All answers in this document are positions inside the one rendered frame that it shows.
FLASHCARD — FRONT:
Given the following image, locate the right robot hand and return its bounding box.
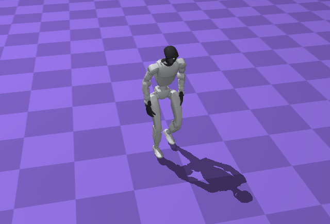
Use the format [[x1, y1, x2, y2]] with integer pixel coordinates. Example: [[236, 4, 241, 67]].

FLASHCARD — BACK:
[[145, 100, 156, 117]]

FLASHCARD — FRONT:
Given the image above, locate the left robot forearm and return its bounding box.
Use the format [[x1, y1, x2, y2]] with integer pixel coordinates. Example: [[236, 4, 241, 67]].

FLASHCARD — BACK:
[[178, 73, 185, 94]]

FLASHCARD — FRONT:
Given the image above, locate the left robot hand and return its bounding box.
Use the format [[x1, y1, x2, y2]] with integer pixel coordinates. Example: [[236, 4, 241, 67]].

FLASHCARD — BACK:
[[179, 91, 184, 106]]

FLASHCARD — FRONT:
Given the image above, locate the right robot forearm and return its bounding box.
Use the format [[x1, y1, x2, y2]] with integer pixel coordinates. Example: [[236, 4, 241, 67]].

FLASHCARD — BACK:
[[142, 82, 151, 105]]

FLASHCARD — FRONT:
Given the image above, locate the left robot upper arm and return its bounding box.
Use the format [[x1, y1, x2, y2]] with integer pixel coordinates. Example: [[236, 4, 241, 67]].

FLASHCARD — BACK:
[[177, 58, 186, 79]]

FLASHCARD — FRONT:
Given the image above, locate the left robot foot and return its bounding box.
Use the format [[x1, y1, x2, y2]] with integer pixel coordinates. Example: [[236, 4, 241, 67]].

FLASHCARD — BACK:
[[163, 129, 175, 145]]

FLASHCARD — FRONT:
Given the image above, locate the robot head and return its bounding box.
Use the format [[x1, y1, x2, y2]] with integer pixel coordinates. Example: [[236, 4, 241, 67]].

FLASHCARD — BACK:
[[161, 46, 179, 66]]

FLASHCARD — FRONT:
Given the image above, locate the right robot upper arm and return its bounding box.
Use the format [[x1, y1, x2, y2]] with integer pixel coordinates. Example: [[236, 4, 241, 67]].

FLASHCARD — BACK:
[[142, 63, 159, 87]]

